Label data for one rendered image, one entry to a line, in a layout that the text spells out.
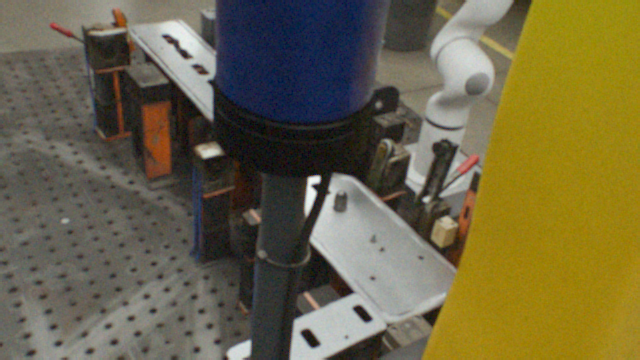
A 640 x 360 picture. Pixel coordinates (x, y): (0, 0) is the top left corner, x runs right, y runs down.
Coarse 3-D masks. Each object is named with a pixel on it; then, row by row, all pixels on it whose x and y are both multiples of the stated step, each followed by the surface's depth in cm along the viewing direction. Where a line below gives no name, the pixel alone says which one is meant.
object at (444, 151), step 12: (432, 144) 139; (444, 144) 139; (456, 144) 138; (444, 156) 141; (432, 168) 143; (444, 168) 141; (432, 180) 145; (444, 180) 143; (420, 192) 147; (432, 192) 144; (420, 204) 149
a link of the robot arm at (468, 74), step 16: (448, 48) 177; (464, 48) 174; (480, 48) 176; (448, 64) 175; (464, 64) 171; (480, 64) 170; (448, 80) 174; (464, 80) 171; (480, 80) 171; (448, 96) 176; (464, 96) 174; (480, 96) 175; (432, 112) 186; (448, 112) 183; (464, 112) 184; (448, 128) 186
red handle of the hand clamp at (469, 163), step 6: (474, 156) 148; (468, 162) 147; (474, 162) 148; (456, 168) 148; (462, 168) 147; (468, 168) 147; (456, 174) 147; (462, 174) 147; (450, 180) 147; (456, 180) 148; (444, 186) 147; (426, 198) 147; (426, 204) 147
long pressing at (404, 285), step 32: (160, 32) 212; (192, 32) 214; (160, 64) 197; (192, 64) 199; (192, 96) 185; (352, 192) 157; (320, 224) 146; (352, 224) 148; (384, 224) 149; (352, 256) 139; (384, 256) 140; (416, 256) 142; (352, 288) 133; (384, 288) 133; (416, 288) 134; (448, 288) 135; (384, 320) 127
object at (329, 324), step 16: (336, 304) 128; (352, 304) 129; (368, 304) 129; (304, 320) 124; (320, 320) 125; (336, 320) 125; (352, 320) 125; (320, 336) 122; (336, 336) 122; (352, 336) 122; (368, 336) 123; (240, 352) 117; (304, 352) 118; (320, 352) 119; (336, 352) 119
